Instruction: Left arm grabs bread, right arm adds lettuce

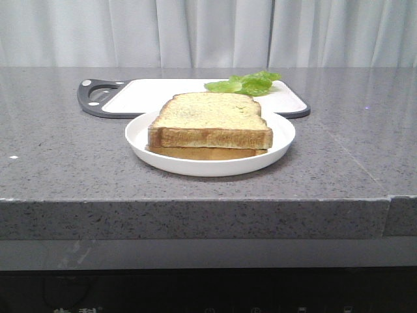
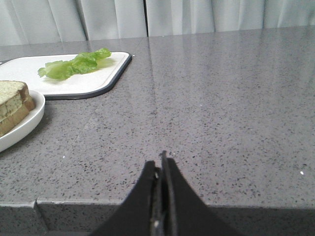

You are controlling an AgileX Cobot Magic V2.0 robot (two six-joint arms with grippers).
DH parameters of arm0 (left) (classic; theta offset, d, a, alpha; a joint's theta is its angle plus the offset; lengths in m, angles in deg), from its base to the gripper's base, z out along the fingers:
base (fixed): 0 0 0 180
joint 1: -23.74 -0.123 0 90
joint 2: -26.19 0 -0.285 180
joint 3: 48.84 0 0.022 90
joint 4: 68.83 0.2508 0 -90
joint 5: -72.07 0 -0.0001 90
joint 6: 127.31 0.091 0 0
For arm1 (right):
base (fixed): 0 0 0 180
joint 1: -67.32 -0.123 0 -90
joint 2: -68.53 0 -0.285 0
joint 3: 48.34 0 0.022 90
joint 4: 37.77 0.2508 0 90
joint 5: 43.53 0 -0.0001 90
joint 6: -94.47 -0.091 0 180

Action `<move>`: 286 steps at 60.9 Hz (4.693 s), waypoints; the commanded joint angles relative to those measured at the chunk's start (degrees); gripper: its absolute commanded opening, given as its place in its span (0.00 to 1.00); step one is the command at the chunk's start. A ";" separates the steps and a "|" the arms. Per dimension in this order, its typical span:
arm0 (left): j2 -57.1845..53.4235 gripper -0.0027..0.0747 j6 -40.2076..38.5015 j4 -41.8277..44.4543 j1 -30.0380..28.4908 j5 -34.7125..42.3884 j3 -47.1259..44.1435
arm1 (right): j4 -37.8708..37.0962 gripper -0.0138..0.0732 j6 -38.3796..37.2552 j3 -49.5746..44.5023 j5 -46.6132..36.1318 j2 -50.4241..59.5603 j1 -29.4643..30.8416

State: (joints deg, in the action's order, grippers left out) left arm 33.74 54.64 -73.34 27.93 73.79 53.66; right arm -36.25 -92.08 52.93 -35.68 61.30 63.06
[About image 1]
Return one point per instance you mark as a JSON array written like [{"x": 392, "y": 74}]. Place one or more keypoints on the toasted bread slice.
[
  {"x": 205, "y": 119},
  {"x": 205, "y": 153}
]

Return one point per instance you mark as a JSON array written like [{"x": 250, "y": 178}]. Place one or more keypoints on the green lettuce leaf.
[{"x": 254, "y": 85}]

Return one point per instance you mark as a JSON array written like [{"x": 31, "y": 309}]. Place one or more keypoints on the white round plate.
[{"x": 136, "y": 134}]

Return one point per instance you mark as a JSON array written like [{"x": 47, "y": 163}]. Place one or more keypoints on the black appliance front panel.
[{"x": 369, "y": 289}]

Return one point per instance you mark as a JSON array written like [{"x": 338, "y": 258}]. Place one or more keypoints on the white curtain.
[{"x": 208, "y": 34}]

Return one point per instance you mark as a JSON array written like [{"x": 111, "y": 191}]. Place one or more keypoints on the white cutting board black handle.
[{"x": 130, "y": 98}]

